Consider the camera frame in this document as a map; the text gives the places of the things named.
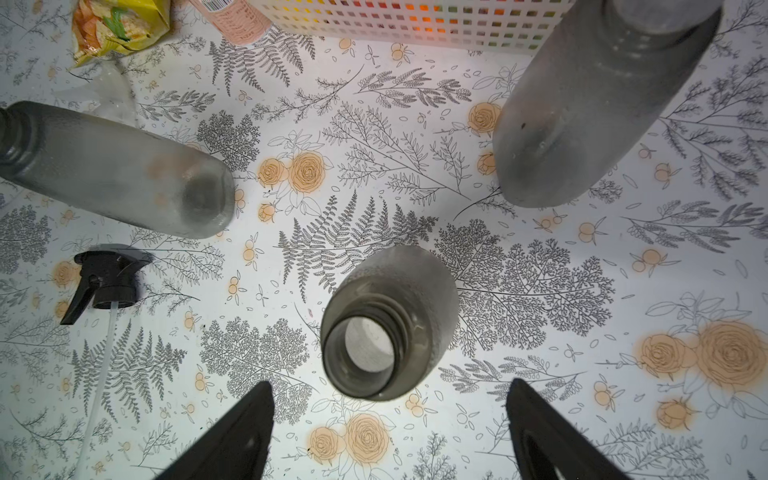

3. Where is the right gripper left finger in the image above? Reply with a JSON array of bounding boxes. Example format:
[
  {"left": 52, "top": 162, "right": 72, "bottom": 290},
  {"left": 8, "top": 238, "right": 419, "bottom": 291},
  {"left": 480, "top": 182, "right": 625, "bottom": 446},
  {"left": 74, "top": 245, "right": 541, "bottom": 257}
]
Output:
[{"left": 158, "top": 381, "right": 275, "bottom": 479}]

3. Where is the yellow snack bag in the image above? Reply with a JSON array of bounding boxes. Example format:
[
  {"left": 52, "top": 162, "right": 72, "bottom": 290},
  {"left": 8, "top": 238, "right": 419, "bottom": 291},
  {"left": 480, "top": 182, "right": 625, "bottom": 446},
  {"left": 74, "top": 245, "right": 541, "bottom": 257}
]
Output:
[{"left": 71, "top": 0, "right": 171, "bottom": 66}]

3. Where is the tin can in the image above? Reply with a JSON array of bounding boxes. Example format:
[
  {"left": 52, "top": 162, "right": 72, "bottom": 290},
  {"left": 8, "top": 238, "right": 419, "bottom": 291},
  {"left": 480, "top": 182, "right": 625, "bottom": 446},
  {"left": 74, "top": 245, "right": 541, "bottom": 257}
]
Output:
[{"left": 190, "top": 0, "right": 272, "bottom": 46}]

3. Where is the grey translucent spray bottle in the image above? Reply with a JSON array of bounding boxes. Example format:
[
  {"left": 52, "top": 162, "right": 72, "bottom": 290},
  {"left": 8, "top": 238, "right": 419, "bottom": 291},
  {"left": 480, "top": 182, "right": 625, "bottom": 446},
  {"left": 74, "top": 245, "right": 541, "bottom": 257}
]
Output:
[
  {"left": 493, "top": 1, "right": 723, "bottom": 208},
  {"left": 1, "top": 101, "right": 235, "bottom": 239},
  {"left": 321, "top": 245, "right": 459, "bottom": 402}
]

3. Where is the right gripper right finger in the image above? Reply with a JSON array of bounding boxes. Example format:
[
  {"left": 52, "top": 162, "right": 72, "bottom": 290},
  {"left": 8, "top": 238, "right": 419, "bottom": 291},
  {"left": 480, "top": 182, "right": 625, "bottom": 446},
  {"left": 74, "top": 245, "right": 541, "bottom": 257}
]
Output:
[{"left": 506, "top": 378, "right": 628, "bottom": 480}]

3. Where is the white plastic basket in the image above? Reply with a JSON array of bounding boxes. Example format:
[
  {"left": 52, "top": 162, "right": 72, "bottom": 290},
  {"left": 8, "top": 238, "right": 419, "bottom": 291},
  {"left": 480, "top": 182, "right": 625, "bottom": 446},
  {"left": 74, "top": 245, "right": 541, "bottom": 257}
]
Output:
[{"left": 252, "top": 0, "right": 574, "bottom": 55}]

